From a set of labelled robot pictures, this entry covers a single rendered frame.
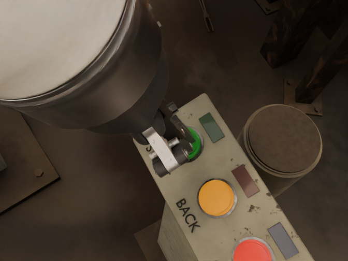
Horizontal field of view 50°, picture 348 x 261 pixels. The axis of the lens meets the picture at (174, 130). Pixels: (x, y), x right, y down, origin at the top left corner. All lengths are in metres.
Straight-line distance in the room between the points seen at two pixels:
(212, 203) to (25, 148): 0.77
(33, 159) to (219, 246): 0.76
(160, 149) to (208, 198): 0.18
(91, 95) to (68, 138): 0.97
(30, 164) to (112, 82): 0.95
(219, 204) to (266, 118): 0.20
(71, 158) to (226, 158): 0.72
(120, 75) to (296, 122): 0.46
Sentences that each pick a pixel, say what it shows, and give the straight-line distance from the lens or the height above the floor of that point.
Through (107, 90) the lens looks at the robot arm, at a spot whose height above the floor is 0.88.
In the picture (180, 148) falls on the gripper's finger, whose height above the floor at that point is 0.78.
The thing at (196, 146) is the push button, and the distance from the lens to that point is 0.44.
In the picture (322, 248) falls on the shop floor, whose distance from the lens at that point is 1.13.
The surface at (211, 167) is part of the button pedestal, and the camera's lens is 0.45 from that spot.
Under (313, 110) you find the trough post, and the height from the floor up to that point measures 0.01.
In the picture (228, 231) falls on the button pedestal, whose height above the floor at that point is 0.60.
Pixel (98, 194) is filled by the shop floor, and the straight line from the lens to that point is 1.06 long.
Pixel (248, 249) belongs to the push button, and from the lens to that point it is 0.43.
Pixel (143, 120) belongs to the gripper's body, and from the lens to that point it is 0.23.
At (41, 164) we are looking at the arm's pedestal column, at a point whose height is 0.02.
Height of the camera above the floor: 1.02
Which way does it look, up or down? 66 degrees down
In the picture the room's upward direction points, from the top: 9 degrees clockwise
